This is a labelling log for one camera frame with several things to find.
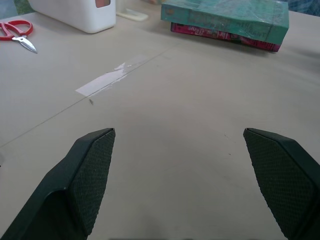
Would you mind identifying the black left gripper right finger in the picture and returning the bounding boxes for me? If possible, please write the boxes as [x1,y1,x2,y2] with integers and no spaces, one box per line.
[243,127,320,240]

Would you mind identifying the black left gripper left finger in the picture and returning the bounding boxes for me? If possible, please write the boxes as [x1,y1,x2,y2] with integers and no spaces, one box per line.
[0,128,116,240]

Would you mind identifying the teal green book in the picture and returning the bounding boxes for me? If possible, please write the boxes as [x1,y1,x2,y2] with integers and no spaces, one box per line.
[160,0,290,46]

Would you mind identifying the pink book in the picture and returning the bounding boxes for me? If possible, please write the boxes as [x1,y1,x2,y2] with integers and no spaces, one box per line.
[170,22,280,53]

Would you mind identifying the clear tape strip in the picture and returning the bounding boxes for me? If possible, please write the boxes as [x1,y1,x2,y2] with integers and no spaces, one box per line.
[75,53,148,97]

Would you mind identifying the white plastic storage container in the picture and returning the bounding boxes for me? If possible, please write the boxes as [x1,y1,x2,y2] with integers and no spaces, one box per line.
[27,0,117,34]

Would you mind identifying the blue checked clothing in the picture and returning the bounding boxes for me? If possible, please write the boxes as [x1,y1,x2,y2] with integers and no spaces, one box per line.
[288,0,320,17]

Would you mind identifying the cream plastic basket tray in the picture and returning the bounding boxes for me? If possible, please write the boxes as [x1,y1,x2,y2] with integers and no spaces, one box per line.
[115,0,163,22]

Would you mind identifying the red handled scissors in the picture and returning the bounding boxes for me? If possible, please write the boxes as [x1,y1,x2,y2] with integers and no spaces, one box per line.
[0,19,38,54]

